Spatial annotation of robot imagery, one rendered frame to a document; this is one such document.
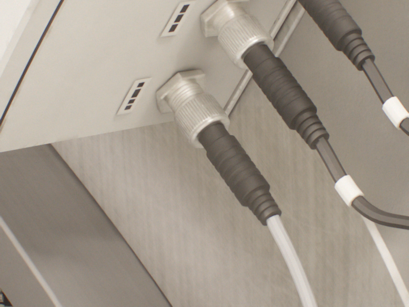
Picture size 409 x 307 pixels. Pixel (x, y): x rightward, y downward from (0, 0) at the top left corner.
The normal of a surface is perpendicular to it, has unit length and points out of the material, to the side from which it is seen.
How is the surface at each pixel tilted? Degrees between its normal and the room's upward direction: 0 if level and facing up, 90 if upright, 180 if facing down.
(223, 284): 90
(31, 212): 39
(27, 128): 133
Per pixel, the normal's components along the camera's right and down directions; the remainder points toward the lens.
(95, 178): -0.76, 0.14
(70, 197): 0.34, -0.75
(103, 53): 0.51, 0.73
